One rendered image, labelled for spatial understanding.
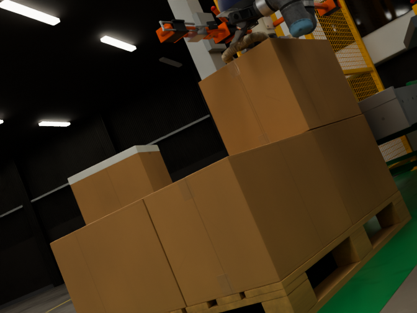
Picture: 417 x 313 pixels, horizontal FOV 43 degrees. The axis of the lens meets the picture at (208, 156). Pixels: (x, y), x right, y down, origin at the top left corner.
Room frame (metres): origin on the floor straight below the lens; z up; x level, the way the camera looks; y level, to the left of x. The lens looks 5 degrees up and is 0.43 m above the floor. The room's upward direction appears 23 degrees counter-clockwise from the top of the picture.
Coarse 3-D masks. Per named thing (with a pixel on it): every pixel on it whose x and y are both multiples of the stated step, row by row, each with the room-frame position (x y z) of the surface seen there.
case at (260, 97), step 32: (256, 64) 2.10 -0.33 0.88; (288, 64) 2.09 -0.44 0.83; (320, 64) 2.34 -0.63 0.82; (224, 96) 2.22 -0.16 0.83; (256, 96) 2.14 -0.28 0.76; (288, 96) 2.06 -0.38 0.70; (320, 96) 2.22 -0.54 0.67; (352, 96) 2.51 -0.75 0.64; (224, 128) 2.26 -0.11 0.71; (256, 128) 2.17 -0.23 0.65; (288, 128) 2.09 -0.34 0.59
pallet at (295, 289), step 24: (384, 216) 2.45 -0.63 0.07; (408, 216) 2.50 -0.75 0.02; (336, 240) 1.90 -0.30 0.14; (360, 240) 2.04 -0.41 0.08; (384, 240) 2.21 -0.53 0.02; (312, 264) 1.73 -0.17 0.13; (336, 264) 2.05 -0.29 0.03; (360, 264) 1.98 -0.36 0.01; (264, 288) 1.61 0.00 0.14; (288, 288) 1.58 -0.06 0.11; (312, 288) 1.68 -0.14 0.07; (336, 288) 1.79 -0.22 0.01; (168, 312) 1.86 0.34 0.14; (192, 312) 1.80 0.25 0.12; (216, 312) 1.74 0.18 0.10; (240, 312) 2.05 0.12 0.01; (288, 312) 1.58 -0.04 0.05; (312, 312) 1.64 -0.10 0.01
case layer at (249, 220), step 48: (288, 144) 1.87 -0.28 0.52; (336, 144) 2.18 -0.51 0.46; (192, 192) 1.68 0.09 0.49; (240, 192) 1.58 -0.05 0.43; (288, 192) 1.77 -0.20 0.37; (336, 192) 2.03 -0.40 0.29; (384, 192) 2.39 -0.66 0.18; (96, 240) 1.99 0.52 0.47; (144, 240) 1.85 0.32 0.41; (192, 240) 1.73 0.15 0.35; (240, 240) 1.62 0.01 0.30; (288, 240) 1.67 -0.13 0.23; (96, 288) 2.06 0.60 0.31; (144, 288) 1.91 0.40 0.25; (192, 288) 1.77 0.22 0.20; (240, 288) 1.66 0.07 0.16
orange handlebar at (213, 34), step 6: (318, 6) 2.35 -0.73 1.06; (324, 6) 2.40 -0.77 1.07; (282, 18) 2.33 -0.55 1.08; (276, 24) 2.36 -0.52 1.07; (162, 30) 1.87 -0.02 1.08; (210, 30) 2.06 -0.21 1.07; (216, 30) 2.09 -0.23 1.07; (222, 30) 2.12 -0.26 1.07; (162, 36) 1.89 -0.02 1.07; (186, 36) 2.00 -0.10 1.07; (210, 36) 2.09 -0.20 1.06; (216, 36) 2.15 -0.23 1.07
